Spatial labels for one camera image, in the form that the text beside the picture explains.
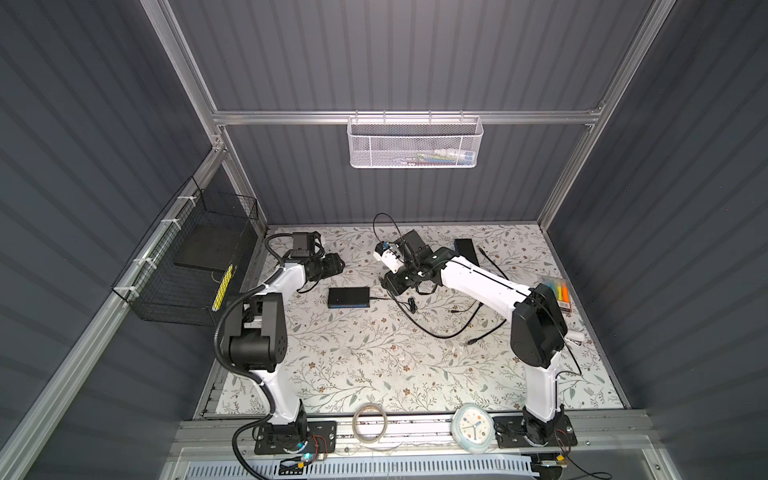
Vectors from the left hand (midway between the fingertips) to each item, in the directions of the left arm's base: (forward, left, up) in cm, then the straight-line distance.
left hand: (336, 264), depth 97 cm
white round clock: (-48, -35, -6) cm, 60 cm away
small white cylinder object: (-27, -72, -6) cm, 77 cm away
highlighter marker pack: (-10, -76, -7) cm, 77 cm away
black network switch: (-7, -4, -9) cm, 12 cm away
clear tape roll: (-45, -6, -7) cm, 46 cm away
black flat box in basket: (-8, +29, +19) cm, 36 cm away
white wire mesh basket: (+54, -31, +13) cm, 64 cm away
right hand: (-11, -16, +3) cm, 20 cm away
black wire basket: (-14, +34, +18) cm, 41 cm away
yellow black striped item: (-20, +23, +18) cm, 36 cm away
